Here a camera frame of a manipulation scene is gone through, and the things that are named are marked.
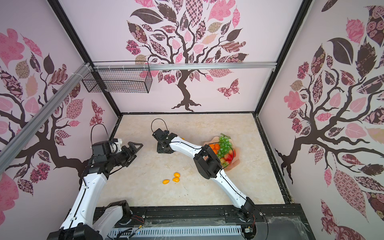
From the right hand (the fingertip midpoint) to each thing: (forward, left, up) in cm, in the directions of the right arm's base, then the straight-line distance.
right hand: (160, 148), depth 97 cm
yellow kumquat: (-17, -12, -2) cm, 21 cm away
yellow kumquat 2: (-20, -12, -2) cm, 23 cm away
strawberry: (-9, -44, +2) cm, 45 cm away
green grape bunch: (-1, -43, +5) cm, 43 cm away
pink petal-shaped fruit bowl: (-11, -48, 0) cm, 49 cm away
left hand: (-11, +6, +15) cm, 20 cm away
